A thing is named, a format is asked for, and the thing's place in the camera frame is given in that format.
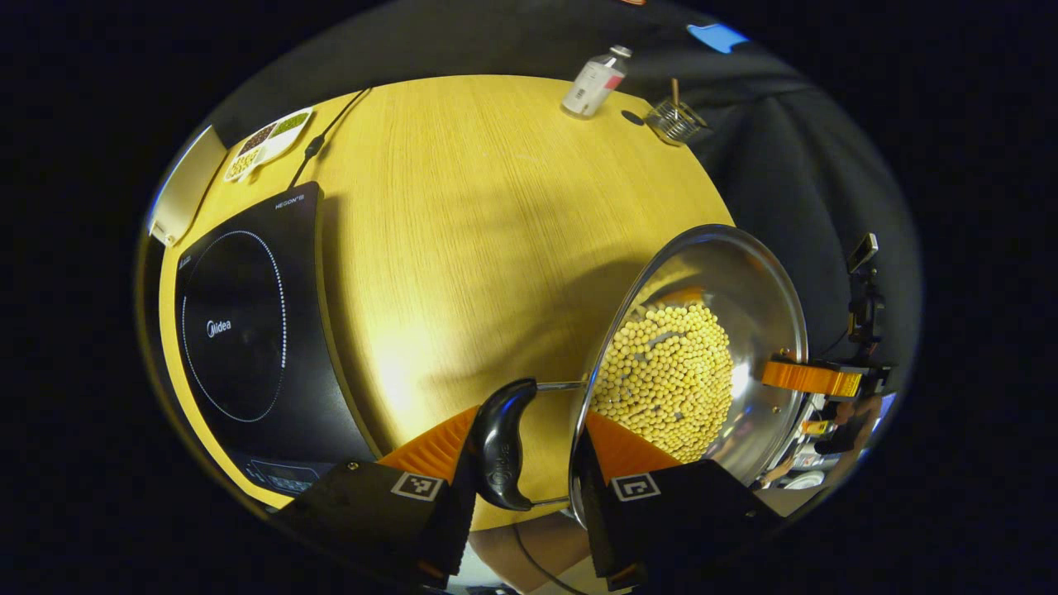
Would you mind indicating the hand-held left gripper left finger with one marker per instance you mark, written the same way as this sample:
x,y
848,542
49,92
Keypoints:
x,y
372,512

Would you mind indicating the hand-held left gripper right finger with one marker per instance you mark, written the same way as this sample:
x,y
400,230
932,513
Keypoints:
x,y
686,512

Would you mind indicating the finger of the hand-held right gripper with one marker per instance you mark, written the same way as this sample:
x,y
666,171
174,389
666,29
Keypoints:
x,y
810,378

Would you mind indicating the stainless steel pot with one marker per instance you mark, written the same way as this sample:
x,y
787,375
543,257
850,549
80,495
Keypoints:
x,y
744,281

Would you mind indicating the black induction cooktop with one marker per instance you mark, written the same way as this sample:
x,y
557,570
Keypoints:
x,y
248,330

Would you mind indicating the phone on black tripod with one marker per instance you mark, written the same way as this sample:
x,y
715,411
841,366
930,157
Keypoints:
x,y
865,306

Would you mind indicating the pile of yellow soybeans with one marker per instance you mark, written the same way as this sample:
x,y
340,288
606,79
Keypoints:
x,y
669,372

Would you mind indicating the clear glass holder with stick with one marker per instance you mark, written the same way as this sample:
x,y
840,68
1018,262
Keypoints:
x,y
674,124

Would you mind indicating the white bottle with red label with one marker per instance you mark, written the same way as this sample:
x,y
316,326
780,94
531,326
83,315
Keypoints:
x,y
591,83

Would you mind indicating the white toaster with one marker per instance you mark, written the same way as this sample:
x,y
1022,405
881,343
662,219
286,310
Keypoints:
x,y
186,190

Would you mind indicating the white divided dish of beans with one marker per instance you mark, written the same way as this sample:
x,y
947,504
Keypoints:
x,y
269,142

